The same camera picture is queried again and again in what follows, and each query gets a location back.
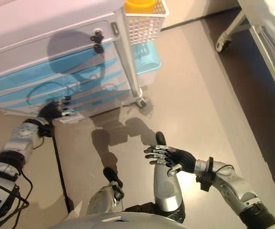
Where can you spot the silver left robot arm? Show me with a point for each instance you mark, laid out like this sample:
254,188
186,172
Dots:
15,140

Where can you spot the silver metal cart latch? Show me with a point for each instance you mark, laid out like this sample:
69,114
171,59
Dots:
114,28

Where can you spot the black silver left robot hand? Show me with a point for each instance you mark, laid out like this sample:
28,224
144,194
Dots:
53,111

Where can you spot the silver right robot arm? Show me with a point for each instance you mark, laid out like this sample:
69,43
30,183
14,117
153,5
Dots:
230,183

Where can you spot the white hospital bed frame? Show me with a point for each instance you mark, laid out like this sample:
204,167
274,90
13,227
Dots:
266,47

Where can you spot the grey cart caster wheel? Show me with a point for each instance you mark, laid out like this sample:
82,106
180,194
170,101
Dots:
141,102

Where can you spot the silver right robot leg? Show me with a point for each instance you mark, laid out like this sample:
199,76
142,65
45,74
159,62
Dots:
168,190

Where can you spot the grey robot torso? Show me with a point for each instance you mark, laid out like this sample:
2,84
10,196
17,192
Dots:
108,221

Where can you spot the white medical cart blue drawers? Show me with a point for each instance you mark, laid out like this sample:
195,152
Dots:
44,31

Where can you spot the white bed sheet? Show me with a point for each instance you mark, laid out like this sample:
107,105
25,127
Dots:
270,14

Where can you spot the yellow plastic container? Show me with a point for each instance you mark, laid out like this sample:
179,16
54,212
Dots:
137,7

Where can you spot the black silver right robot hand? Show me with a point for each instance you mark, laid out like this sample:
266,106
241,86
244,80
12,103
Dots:
182,158

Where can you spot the silver left robot leg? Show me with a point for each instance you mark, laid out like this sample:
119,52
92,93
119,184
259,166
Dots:
101,200

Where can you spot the black cart key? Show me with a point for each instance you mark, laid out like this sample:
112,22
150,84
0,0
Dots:
96,36
98,49

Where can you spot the light blue plastic bin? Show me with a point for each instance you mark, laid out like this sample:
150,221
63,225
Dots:
148,59

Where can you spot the silver robot leg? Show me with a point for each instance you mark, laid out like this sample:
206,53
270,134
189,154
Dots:
101,200
168,190

